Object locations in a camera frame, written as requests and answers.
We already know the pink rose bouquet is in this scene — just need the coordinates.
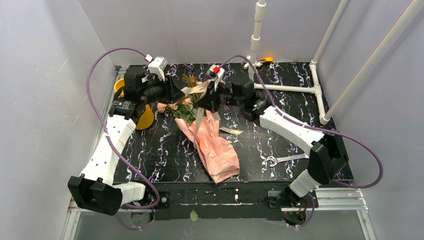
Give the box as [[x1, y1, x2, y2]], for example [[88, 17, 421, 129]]
[[156, 73, 206, 126]]

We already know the cream ribbon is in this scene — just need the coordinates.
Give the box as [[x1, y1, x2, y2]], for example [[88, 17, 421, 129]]
[[180, 79, 245, 150]]

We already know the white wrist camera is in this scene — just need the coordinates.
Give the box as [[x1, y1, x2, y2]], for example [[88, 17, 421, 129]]
[[144, 54, 168, 81], [206, 64, 225, 91]]

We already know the pink wrapping paper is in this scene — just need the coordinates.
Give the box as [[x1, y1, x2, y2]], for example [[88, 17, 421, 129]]
[[174, 110, 241, 184]]

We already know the silver open-end wrench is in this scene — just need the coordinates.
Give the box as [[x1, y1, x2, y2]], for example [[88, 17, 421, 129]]
[[266, 153, 309, 167]]

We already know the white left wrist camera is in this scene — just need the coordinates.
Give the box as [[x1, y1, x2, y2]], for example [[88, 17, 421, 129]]
[[144, 54, 168, 81]]

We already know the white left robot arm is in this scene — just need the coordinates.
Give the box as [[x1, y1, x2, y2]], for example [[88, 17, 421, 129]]
[[67, 66, 184, 216]]

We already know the white PVC pipe frame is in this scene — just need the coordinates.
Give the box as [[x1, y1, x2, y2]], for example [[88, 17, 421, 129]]
[[251, 0, 424, 124]]

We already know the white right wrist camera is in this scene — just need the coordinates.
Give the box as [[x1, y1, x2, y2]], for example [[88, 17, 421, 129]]
[[206, 64, 225, 91]]

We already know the green fallen leaf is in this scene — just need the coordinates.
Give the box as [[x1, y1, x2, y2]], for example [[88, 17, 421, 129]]
[[189, 210, 199, 222]]

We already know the yellow cylindrical vase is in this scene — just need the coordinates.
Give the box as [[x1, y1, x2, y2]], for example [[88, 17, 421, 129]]
[[113, 78, 155, 131]]

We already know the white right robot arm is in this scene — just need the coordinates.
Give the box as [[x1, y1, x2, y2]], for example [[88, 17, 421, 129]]
[[194, 81, 349, 207]]

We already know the orange round object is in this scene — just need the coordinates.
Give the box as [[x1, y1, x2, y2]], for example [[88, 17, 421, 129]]
[[262, 57, 274, 63]]

